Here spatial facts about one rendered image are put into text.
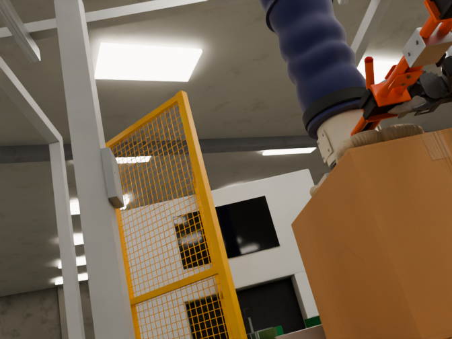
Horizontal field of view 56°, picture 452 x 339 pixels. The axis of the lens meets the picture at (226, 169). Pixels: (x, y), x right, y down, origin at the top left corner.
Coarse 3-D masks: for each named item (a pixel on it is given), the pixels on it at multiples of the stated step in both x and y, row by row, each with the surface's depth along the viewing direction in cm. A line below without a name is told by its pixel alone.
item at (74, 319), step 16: (64, 160) 477; (64, 176) 462; (64, 192) 453; (64, 208) 446; (64, 224) 440; (64, 240) 433; (64, 256) 427; (64, 272) 421; (64, 288) 416; (80, 304) 418; (80, 320) 407; (80, 336) 399
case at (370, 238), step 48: (384, 144) 91; (432, 144) 92; (336, 192) 101; (384, 192) 87; (432, 192) 88; (336, 240) 107; (384, 240) 83; (432, 240) 84; (336, 288) 114; (384, 288) 87; (432, 288) 80; (336, 336) 122; (384, 336) 91; (432, 336) 76
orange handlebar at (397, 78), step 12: (432, 24) 77; (444, 24) 79; (396, 72) 91; (408, 72) 93; (420, 72) 91; (384, 84) 96; (396, 84) 94; (408, 84) 95; (384, 96) 99; (360, 120) 112
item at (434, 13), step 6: (426, 0) 75; (432, 0) 74; (438, 0) 73; (444, 0) 72; (450, 0) 70; (426, 6) 75; (432, 6) 74; (438, 6) 74; (444, 6) 72; (450, 6) 70; (432, 12) 74; (438, 12) 74; (444, 12) 72; (450, 12) 72; (432, 18) 74; (438, 18) 73; (444, 18) 73; (450, 18) 73
